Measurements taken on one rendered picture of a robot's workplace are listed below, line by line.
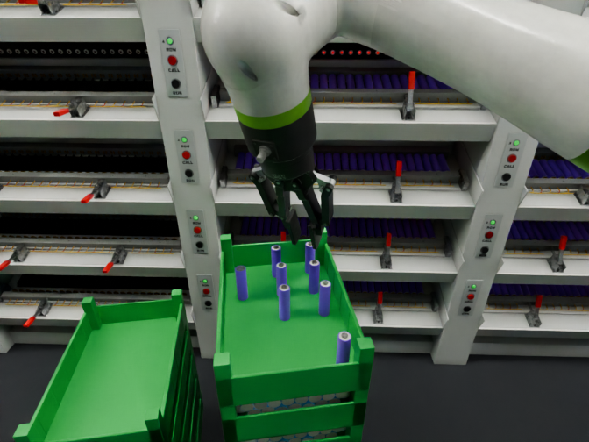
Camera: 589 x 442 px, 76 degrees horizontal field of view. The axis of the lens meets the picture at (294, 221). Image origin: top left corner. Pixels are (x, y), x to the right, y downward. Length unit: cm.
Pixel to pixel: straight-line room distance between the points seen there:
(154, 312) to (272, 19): 69
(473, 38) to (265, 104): 20
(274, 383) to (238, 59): 38
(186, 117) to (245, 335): 47
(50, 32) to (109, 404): 70
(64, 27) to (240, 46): 58
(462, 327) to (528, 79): 89
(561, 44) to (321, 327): 47
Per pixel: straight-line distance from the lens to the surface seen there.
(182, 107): 85
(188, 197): 92
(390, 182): 96
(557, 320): 133
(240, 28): 38
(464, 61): 41
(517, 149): 94
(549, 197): 107
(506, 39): 40
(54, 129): 99
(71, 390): 86
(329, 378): 53
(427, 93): 90
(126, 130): 91
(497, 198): 98
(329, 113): 84
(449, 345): 123
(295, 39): 39
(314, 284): 67
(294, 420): 59
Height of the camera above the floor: 93
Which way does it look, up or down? 30 degrees down
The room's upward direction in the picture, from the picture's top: straight up
